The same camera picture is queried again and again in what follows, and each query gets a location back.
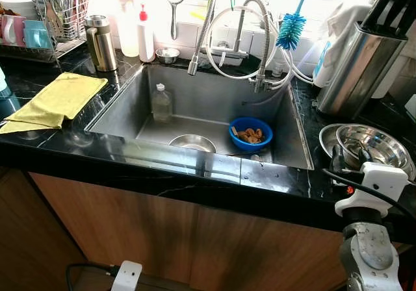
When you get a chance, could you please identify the narrow wood cabinet door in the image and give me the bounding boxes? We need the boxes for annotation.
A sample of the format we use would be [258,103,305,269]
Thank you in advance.
[188,203,348,291]

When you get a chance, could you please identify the wood cabinet side panel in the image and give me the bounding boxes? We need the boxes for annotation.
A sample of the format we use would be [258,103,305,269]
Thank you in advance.
[0,166,85,291]

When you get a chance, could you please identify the wire cutlery holder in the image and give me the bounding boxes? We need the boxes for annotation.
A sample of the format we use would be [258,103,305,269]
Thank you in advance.
[39,0,92,42]

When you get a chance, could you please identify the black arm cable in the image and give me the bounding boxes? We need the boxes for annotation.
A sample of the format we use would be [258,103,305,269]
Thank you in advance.
[65,262,122,291]
[323,168,416,221]

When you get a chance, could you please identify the shallow steel bowl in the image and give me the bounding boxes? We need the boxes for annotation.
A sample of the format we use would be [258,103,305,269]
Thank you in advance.
[169,134,217,154]

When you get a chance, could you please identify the blue bottle brush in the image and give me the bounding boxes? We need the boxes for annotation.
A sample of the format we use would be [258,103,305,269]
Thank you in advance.
[276,0,316,50]

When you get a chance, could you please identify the pink cup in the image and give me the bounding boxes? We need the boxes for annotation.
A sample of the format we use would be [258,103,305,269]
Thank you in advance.
[0,15,27,47]

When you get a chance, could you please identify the tiny steel bowl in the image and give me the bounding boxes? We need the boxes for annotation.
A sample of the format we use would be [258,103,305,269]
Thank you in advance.
[155,47,181,64]

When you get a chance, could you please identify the gold steel thermos mug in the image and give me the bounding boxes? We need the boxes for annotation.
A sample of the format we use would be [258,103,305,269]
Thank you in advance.
[84,15,118,72]

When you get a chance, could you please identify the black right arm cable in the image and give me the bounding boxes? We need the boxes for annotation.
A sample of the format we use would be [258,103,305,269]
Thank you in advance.
[323,168,416,221]

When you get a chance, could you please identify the wide wood cabinet door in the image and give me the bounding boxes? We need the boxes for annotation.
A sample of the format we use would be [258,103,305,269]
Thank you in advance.
[29,172,196,291]

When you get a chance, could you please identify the steel knife block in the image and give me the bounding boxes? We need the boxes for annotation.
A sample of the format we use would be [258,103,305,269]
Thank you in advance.
[317,21,409,118]

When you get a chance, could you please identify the steel spring faucet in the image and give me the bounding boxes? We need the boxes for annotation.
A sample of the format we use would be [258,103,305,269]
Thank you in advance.
[188,0,275,92]

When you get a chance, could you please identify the brown fried food pieces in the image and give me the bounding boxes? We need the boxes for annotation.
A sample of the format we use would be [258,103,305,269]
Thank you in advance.
[235,128,265,144]

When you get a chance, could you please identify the black handled knife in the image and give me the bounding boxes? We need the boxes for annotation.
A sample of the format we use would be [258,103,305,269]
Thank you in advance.
[396,0,416,38]
[380,0,413,36]
[361,0,396,32]

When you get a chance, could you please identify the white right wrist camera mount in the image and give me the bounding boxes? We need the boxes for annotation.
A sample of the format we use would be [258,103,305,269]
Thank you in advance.
[335,162,409,218]

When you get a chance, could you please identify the clear plastic bottle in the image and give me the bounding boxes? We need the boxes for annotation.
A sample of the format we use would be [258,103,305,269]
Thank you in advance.
[151,83,174,123]

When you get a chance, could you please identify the metal wire dish rack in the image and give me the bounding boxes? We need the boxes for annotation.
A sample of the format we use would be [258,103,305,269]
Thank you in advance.
[0,0,92,63]

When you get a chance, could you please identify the pale yellow spray bottle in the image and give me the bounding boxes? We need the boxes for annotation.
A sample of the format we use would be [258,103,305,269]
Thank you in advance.
[117,0,140,58]

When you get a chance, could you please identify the blue plastic bowl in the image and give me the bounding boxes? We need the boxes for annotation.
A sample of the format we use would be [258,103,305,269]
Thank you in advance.
[228,117,274,153]

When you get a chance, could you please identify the white hose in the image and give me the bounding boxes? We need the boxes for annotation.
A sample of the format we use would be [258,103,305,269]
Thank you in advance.
[203,5,316,84]

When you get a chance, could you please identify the medium steel bowl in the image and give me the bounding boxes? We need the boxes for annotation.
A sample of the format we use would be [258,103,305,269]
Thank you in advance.
[336,124,411,170]

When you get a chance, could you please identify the large steel bowl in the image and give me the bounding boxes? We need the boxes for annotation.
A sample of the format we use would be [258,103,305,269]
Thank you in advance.
[318,123,416,181]

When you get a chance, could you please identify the white bottle red cap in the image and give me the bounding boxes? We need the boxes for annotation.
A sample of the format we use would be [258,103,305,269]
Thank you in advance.
[136,4,155,62]

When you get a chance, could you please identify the yellow cloth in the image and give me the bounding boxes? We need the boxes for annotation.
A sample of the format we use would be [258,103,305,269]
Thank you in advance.
[0,72,109,134]

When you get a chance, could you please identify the white towel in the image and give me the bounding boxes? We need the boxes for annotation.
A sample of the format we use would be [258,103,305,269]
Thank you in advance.
[325,0,416,100]

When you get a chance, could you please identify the stainless steel sink basin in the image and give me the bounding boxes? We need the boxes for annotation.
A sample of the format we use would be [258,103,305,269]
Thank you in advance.
[84,64,315,170]

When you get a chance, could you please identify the white ceramic bowl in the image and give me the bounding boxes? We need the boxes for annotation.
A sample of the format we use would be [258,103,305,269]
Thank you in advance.
[0,0,38,20]

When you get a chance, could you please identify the light blue cup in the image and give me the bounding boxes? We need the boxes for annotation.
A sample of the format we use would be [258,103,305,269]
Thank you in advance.
[23,19,53,49]

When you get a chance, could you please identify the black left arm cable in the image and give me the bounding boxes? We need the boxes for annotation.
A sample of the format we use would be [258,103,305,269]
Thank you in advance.
[65,262,122,291]

